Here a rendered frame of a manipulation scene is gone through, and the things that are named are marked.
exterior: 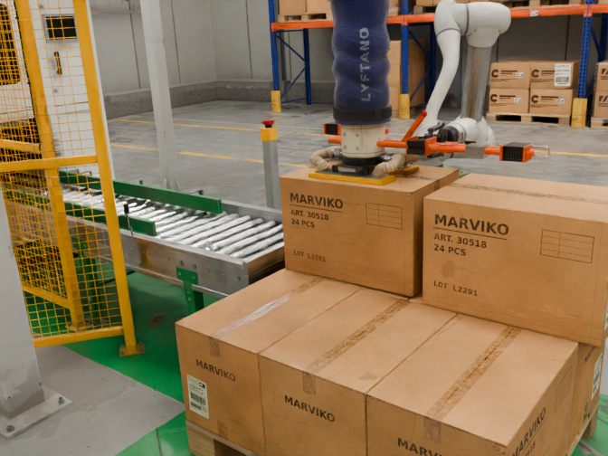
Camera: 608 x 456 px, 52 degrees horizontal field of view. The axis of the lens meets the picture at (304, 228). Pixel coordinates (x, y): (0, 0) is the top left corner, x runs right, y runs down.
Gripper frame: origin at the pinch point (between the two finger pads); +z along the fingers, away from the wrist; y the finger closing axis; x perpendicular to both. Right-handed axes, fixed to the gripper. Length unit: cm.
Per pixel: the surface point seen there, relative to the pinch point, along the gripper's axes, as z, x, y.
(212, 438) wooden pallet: 79, 43, 96
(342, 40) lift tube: 11.4, 27.3, -38.2
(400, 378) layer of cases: 67, -28, 54
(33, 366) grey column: 96, 133, 88
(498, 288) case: 19, -37, 41
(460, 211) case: 19.0, -23.3, 16.7
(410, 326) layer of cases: 37, -14, 54
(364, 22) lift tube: 7.8, 20.2, -44.0
